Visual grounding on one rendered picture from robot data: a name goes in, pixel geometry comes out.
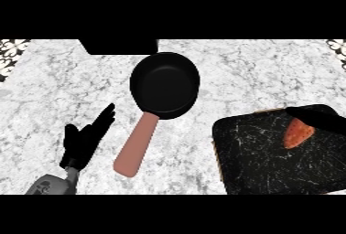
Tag black box appliance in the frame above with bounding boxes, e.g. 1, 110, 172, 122
78, 38, 161, 56

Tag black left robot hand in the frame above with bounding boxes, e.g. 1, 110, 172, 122
58, 102, 118, 172

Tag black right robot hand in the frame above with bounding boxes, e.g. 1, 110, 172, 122
284, 103, 346, 135

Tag black pan with pink handle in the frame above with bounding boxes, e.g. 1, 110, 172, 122
112, 51, 201, 178

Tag black scratched tray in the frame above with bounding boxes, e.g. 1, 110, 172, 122
211, 107, 346, 196

